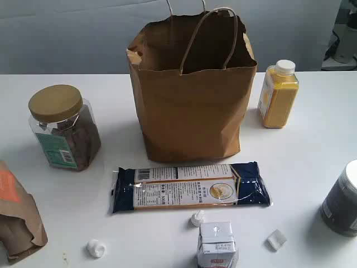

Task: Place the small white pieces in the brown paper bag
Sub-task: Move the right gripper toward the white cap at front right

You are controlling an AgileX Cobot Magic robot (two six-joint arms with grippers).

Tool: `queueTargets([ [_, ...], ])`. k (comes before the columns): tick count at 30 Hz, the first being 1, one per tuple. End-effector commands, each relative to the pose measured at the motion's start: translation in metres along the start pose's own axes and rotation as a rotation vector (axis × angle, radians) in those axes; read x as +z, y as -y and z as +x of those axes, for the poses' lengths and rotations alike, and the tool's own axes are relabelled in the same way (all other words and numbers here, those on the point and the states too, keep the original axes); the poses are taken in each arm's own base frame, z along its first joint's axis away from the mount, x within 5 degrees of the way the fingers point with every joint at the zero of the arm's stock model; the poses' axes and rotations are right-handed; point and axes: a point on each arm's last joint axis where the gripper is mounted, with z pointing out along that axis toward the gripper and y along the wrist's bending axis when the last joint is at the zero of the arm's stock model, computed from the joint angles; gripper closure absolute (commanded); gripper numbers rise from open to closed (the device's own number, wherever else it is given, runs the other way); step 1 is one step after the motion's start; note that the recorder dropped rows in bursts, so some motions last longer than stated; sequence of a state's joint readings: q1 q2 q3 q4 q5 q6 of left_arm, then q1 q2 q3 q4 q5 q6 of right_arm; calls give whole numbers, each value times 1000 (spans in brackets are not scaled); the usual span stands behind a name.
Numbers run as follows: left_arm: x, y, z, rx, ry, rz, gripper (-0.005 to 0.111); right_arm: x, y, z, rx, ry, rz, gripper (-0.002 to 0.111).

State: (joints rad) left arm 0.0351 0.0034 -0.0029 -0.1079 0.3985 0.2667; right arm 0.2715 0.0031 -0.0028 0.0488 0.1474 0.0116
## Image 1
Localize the brown paper shopping bag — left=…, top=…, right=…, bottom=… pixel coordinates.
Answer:
left=127, top=7, right=257, bottom=162

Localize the blue noodle packet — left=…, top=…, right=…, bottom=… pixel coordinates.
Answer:
left=112, top=162, right=272, bottom=213

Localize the yellow juice bottle white cap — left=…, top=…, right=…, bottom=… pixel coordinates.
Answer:
left=258, top=60, right=299, bottom=128

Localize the white milk carton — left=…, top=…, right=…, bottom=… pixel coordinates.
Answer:
left=196, top=222, right=238, bottom=267

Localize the dark grey canister white lid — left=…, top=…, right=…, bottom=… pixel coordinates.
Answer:
left=320, top=160, right=356, bottom=237

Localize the grey equipment in background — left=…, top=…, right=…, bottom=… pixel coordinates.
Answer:
left=321, top=1, right=356, bottom=71

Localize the brown kraft pouch orange label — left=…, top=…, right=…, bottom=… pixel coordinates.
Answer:
left=1, top=161, right=48, bottom=265

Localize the clear jar gold lid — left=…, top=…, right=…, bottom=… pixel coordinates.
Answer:
left=28, top=84, right=101, bottom=171

